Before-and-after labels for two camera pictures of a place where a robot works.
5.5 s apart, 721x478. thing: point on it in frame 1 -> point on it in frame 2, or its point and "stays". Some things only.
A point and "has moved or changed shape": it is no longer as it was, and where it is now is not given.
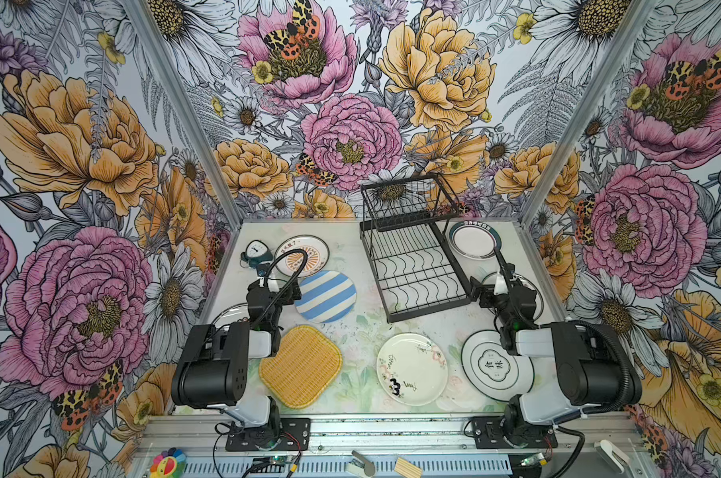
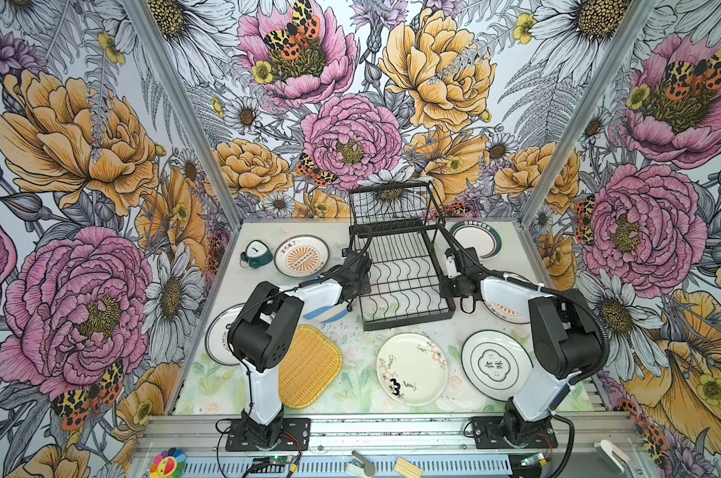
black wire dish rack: x=411 y=268 has moved or changed shape
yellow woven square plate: x=307 y=364 stays
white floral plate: x=412 y=368 stays
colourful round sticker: x=169 y=463 stays
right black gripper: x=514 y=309 -> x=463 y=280
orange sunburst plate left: x=317 y=250 stays
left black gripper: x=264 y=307 -> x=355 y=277
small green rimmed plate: x=475 y=240 stays
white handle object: x=613 y=455 stays
